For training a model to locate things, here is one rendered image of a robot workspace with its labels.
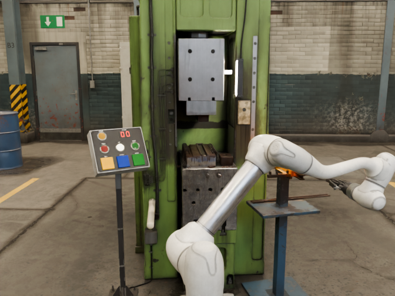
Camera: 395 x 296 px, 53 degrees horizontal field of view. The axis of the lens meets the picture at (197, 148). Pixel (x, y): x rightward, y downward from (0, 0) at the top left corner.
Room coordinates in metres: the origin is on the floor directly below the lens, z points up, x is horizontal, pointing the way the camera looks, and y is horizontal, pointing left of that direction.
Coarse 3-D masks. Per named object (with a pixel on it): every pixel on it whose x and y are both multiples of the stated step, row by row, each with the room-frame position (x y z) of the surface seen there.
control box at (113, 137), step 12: (96, 132) 2.40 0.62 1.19; (108, 132) 2.44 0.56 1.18; (132, 132) 2.51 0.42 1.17; (96, 144) 2.36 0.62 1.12; (108, 144) 2.40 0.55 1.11; (144, 144) 2.50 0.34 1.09; (96, 156) 2.32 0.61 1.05; (108, 156) 2.35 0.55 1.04; (144, 156) 2.46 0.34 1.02; (96, 168) 2.29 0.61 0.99; (120, 168) 2.35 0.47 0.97; (132, 168) 2.38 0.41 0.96; (144, 168) 2.44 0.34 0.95
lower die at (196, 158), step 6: (192, 144) 3.02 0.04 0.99; (204, 144) 3.01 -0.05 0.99; (192, 150) 2.80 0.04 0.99; (198, 150) 2.80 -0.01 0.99; (186, 156) 2.64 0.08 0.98; (192, 156) 2.64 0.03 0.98; (198, 156) 2.62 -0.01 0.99; (204, 156) 2.62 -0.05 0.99; (210, 156) 2.63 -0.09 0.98; (186, 162) 2.62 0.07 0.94; (192, 162) 2.61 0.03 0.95; (198, 162) 2.62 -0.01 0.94; (204, 162) 2.62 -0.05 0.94; (210, 162) 2.63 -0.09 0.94
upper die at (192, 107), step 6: (186, 102) 2.61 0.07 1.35; (192, 102) 2.61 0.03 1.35; (198, 102) 2.62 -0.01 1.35; (204, 102) 2.62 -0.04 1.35; (210, 102) 2.63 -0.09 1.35; (186, 108) 2.61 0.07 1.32; (192, 108) 2.61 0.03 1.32; (198, 108) 2.62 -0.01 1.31; (204, 108) 2.62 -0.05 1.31; (210, 108) 2.63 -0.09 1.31; (186, 114) 2.61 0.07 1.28; (192, 114) 2.61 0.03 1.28; (198, 114) 2.62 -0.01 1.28; (204, 114) 2.62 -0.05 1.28; (210, 114) 2.63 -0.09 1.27
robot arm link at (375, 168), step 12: (312, 156) 1.70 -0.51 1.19; (384, 156) 1.89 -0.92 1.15; (312, 168) 1.68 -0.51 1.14; (324, 168) 1.74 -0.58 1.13; (336, 168) 1.77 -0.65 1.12; (348, 168) 1.79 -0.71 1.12; (360, 168) 1.83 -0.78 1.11; (372, 168) 1.85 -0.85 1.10; (384, 168) 1.85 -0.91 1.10; (372, 180) 1.87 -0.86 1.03; (384, 180) 1.85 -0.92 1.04
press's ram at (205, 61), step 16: (176, 48) 2.93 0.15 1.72; (192, 48) 2.61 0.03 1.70; (208, 48) 2.62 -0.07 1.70; (224, 48) 2.63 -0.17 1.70; (176, 64) 2.96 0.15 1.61; (192, 64) 2.61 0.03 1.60; (208, 64) 2.62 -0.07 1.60; (176, 80) 3.00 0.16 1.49; (192, 80) 2.61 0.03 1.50; (208, 80) 2.62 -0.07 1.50; (192, 96) 2.61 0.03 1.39; (208, 96) 2.62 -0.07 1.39
